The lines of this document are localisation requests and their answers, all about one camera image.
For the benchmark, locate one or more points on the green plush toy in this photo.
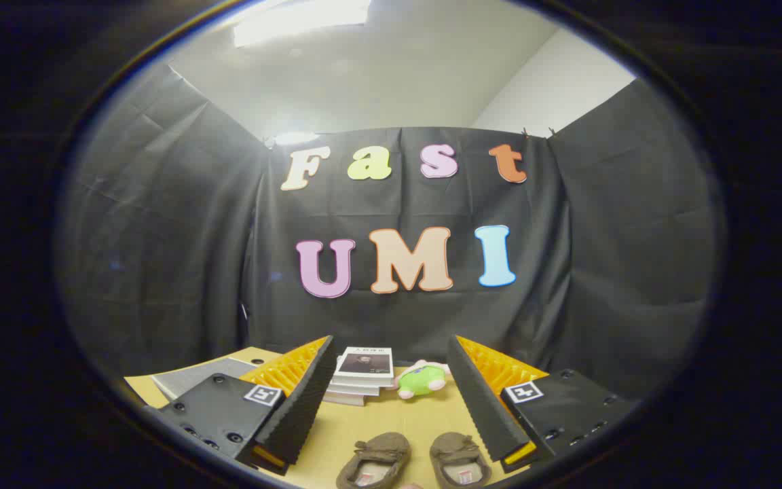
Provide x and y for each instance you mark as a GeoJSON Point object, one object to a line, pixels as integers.
{"type": "Point", "coordinates": [415, 384]}

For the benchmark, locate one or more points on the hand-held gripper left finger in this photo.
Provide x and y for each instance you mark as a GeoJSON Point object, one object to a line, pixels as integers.
{"type": "Point", "coordinates": [306, 401]}

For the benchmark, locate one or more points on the black backdrop cloth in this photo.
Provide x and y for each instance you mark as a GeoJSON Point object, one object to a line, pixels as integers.
{"type": "Point", "coordinates": [194, 238]}

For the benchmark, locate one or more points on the ceiling light panel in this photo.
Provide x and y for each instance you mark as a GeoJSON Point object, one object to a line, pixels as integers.
{"type": "Point", "coordinates": [303, 17]}

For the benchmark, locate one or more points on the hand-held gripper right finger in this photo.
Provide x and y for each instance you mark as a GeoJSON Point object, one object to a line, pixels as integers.
{"type": "Point", "coordinates": [479, 401]}

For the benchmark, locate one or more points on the brown moccasin shoe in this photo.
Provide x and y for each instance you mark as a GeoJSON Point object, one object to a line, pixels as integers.
{"type": "Point", "coordinates": [377, 451]}
{"type": "Point", "coordinates": [459, 449]}

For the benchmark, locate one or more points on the white book with portrait cover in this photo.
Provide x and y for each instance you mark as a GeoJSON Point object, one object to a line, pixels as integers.
{"type": "Point", "coordinates": [365, 363]}

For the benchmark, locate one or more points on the grey fabric storage box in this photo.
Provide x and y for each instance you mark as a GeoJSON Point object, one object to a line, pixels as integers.
{"type": "Point", "coordinates": [201, 377]}

